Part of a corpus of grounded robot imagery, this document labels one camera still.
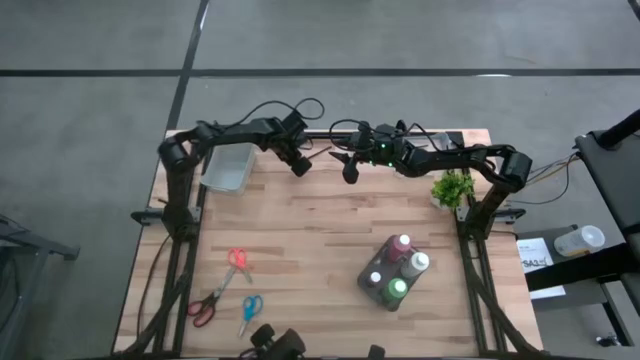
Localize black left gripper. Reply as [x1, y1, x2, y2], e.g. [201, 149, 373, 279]
[276, 110, 316, 178]

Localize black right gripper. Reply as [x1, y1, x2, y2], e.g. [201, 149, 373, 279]
[329, 119, 407, 185]

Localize red paint bottle white cap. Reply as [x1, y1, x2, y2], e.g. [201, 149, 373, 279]
[384, 233, 414, 264]

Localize orange handled scissors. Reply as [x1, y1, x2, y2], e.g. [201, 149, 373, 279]
[227, 248, 254, 285]

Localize green paint bottle white cap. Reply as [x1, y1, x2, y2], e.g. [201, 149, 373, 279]
[382, 277, 409, 304]

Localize white plastic bin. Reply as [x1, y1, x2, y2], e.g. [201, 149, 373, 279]
[199, 142, 258, 197]

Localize grey translucent plastic bin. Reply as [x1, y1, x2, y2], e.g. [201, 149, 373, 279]
[356, 233, 431, 312]

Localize small green potted plant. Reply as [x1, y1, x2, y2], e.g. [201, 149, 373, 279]
[430, 169, 475, 210]

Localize black round-ended device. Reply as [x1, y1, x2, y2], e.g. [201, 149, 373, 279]
[248, 323, 308, 359]

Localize white paper sheet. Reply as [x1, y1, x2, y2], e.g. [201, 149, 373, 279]
[517, 237, 568, 300]

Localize clear plastic jar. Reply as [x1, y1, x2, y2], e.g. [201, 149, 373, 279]
[553, 224, 607, 258]

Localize black side cart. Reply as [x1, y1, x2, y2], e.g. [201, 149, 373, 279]
[517, 108, 640, 346]

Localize grey metal stand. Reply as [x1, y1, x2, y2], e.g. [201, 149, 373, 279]
[0, 213, 81, 351]

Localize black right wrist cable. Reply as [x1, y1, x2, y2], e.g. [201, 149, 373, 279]
[328, 117, 444, 152]

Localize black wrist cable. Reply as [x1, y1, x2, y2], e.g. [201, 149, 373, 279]
[328, 117, 444, 152]
[238, 97, 326, 127]

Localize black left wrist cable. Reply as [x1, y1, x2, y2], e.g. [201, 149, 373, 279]
[238, 97, 326, 127]

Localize red black handled scissors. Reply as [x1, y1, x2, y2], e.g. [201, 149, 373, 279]
[187, 267, 237, 329]

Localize black metal table frame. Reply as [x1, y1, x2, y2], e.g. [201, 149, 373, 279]
[117, 119, 546, 359]

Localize blue handled scissors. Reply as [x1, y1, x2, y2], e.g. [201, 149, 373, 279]
[235, 294, 265, 337]

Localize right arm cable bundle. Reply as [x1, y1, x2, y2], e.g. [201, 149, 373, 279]
[504, 151, 584, 207]

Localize brown cable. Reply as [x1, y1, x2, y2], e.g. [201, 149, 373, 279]
[135, 235, 170, 337]

